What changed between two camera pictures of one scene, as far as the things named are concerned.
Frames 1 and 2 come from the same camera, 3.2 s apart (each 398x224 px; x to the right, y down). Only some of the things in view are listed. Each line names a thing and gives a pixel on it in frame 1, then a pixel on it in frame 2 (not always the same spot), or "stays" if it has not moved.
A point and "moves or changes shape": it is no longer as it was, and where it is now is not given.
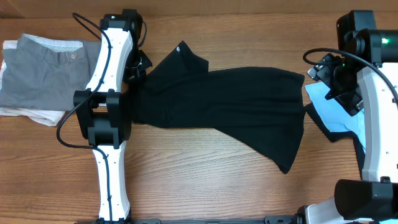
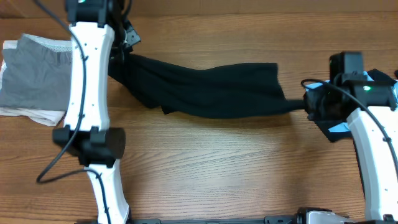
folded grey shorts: [43, 73] stays
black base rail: [267, 219] stays
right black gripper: [344, 97] -> [314, 104]
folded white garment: [51, 117] stays
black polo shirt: [263, 107] moves or changes shape
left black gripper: [137, 76] -> [132, 36]
